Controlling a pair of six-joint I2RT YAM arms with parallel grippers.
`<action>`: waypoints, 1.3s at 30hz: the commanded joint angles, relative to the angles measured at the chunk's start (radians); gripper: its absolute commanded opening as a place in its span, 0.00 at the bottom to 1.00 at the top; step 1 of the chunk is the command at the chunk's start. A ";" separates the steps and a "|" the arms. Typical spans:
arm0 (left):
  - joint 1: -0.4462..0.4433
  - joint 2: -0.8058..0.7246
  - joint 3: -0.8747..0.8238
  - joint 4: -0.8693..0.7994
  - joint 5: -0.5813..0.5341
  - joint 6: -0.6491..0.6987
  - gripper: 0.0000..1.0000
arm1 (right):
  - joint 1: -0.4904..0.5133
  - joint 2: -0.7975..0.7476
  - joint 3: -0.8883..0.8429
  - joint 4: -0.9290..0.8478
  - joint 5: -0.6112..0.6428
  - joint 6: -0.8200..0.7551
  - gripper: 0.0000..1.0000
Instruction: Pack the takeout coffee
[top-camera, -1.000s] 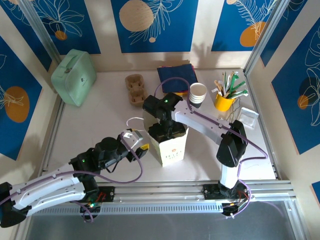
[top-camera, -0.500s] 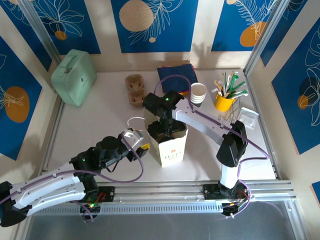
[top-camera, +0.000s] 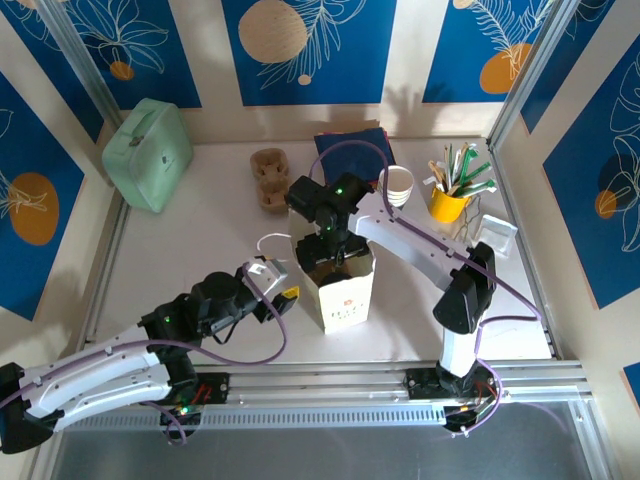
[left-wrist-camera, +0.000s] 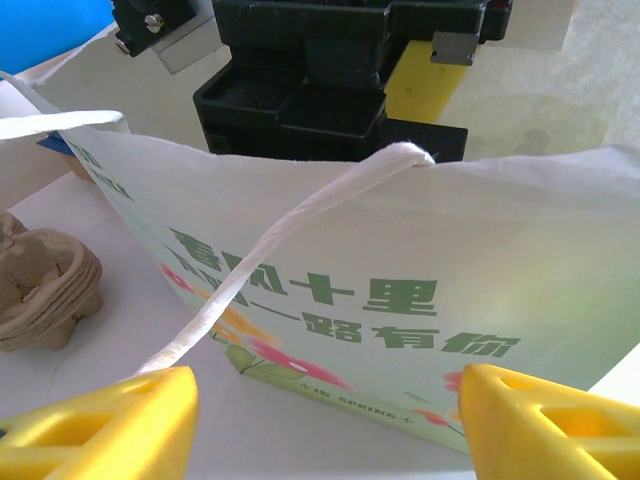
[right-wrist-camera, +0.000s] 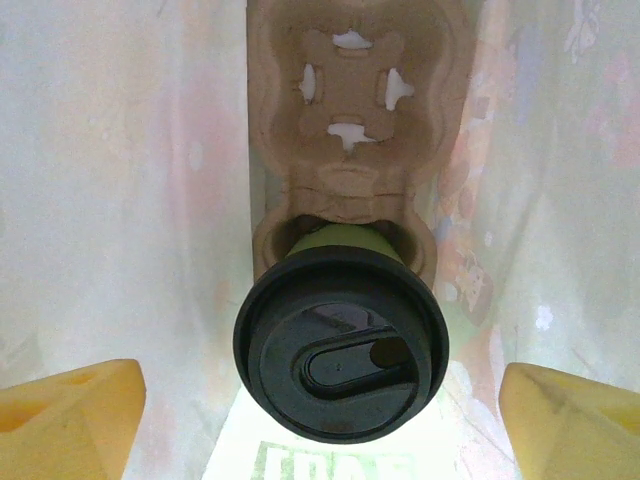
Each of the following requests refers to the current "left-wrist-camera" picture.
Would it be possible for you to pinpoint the stack of pulp cup carriers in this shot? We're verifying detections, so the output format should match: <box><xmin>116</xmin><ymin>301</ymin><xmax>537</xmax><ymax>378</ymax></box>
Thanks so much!
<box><xmin>0</xmin><ymin>209</ymin><xmax>105</xmax><ymax>352</ymax></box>

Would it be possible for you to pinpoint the brown cardboard napkin box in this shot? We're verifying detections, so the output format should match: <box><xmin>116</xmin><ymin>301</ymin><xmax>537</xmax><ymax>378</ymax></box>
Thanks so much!
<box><xmin>64</xmin><ymin>152</ymin><xmax>104</xmax><ymax>184</ymax></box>

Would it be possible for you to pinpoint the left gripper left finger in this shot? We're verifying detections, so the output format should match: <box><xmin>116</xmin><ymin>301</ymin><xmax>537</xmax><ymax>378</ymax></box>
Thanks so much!
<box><xmin>0</xmin><ymin>364</ymin><xmax>201</xmax><ymax>480</ymax></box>

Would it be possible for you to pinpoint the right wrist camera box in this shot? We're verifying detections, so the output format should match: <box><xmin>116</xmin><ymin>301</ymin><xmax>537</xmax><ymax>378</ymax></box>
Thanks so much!
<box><xmin>109</xmin><ymin>0</ymin><xmax>217</xmax><ymax>75</ymax></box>

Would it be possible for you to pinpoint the printed paper takeout bag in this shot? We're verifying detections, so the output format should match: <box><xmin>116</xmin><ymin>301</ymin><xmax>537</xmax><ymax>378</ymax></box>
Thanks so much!
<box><xmin>0</xmin><ymin>0</ymin><xmax>640</xmax><ymax>456</ymax></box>

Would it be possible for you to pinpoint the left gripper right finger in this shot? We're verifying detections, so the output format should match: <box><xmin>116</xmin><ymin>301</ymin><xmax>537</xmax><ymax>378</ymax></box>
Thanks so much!
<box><xmin>457</xmin><ymin>363</ymin><xmax>640</xmax><ymax>480</ymax></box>

